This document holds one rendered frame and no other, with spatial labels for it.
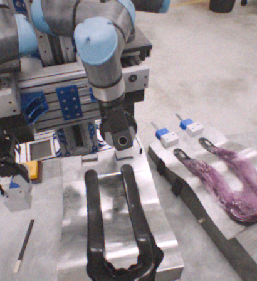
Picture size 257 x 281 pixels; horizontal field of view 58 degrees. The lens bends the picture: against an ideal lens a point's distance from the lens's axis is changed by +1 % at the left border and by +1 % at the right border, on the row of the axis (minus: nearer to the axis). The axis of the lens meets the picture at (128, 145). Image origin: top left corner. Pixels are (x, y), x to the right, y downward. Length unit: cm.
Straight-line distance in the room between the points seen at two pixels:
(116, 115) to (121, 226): 27
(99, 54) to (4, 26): 19
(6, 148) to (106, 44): 30
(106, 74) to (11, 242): 53
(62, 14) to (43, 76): 49
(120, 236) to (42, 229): 27
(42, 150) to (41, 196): 96
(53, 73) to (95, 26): 59
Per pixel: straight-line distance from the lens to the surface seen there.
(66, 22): 57
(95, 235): 60
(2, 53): 54
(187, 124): 89
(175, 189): 76
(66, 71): 102
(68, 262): 56
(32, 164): 84
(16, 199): 63
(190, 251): 71
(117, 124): 55
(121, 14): 53
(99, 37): 44
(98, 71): 47
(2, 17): 55
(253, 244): 65
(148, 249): 59
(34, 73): 105
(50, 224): 75
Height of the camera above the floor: 147
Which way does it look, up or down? 49 degrees down
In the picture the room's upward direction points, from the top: straight up
